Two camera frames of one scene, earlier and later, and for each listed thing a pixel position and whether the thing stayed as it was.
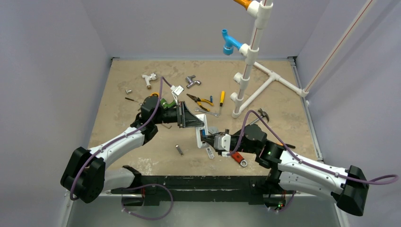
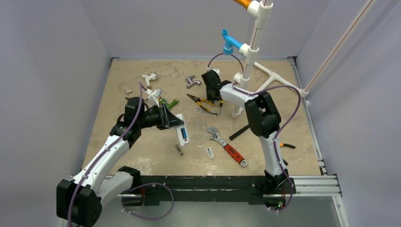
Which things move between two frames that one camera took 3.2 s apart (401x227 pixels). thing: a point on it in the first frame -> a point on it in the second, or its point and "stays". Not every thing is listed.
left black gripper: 186,119 -> 169,120
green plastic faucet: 165,105 stays
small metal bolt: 178,148 stays
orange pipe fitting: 244,3 stays
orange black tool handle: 287,145 stays
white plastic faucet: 152,76 stays
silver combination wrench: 214,114 stays
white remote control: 201,144 -> 182,132
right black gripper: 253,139 -> 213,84
